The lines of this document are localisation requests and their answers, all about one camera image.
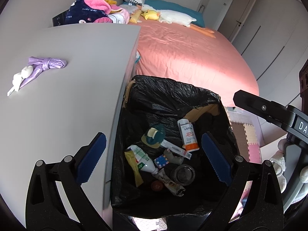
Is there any small white stick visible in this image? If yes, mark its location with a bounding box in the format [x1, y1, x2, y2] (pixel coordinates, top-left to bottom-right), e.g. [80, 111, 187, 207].
[7, 87, 15, 96]

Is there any long white toothpaste box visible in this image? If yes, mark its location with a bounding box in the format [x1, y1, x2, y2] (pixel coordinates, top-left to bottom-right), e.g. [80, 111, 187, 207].
[161, 140, 192, 160]

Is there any yellow wrapper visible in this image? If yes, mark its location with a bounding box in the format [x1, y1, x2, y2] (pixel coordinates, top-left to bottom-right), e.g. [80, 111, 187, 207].
[124, 149, 144, 187]

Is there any black device by wall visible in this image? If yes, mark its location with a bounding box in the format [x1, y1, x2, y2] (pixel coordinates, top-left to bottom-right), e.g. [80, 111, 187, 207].
[52, 10, 68, 27]

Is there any foam floor mat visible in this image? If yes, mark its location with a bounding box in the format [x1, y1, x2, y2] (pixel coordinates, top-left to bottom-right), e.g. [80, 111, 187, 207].
[225, 107, 262, 164]

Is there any yellow duck plush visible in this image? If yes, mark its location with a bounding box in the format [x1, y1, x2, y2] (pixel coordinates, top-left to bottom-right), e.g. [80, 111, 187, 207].
[142, 10, 160, 21]

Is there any purple plastic bag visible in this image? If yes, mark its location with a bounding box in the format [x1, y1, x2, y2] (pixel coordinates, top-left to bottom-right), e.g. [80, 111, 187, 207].
[20, 56, 67, 88]

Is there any white goose plush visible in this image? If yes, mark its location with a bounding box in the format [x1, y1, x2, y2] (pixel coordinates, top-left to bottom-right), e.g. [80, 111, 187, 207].
[137, 5, 216, 39]

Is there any grey snack wrapper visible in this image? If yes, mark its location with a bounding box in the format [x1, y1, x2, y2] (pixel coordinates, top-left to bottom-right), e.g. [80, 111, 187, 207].
[153, 169, 185, 197]

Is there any teal pillow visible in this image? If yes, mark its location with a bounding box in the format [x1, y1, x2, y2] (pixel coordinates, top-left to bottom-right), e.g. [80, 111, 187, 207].
[120, 0, 206, 28]

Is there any pink bed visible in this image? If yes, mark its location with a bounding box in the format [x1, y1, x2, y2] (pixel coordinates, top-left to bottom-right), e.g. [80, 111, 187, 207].
[136, 20, 259, 106]

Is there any white pink kitty cloth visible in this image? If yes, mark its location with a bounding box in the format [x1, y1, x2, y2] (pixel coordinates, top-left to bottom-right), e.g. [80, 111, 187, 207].
[108, 4, 138, 24]

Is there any white gloved hand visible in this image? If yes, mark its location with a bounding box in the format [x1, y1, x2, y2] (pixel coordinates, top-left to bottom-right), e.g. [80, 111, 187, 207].
[269, 139, 307, 204]

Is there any blue white paper card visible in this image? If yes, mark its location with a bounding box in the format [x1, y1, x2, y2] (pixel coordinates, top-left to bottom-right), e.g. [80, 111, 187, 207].
[141, 124, 166, 149]

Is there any pink garment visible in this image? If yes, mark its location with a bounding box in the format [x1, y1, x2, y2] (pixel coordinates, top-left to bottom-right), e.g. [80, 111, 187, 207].
[84, 0, 111, 15]

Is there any clear plastic cup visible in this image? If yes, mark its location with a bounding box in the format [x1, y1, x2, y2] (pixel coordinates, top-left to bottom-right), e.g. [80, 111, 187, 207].
[173, 164, 195, 186]

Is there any black trash bag bin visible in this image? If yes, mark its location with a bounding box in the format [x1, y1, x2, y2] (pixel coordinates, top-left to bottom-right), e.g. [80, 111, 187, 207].
[110, 75, 239, 218]

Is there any white desk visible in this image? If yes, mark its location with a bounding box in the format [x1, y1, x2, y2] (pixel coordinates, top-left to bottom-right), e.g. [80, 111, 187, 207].
[1, 23, 140, 224]

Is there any navy patterned blanket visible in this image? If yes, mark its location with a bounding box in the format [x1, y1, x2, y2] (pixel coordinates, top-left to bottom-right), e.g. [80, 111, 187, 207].
[64, 0, 113, 24]

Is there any white green plastic bottle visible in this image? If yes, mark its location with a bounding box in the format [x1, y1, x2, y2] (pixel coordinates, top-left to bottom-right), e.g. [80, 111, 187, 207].
[124, 145, 158, 175]

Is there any white orange medicine box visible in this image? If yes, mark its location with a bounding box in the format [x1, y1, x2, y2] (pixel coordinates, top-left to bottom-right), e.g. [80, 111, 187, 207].
[177, 118, 199, 152]

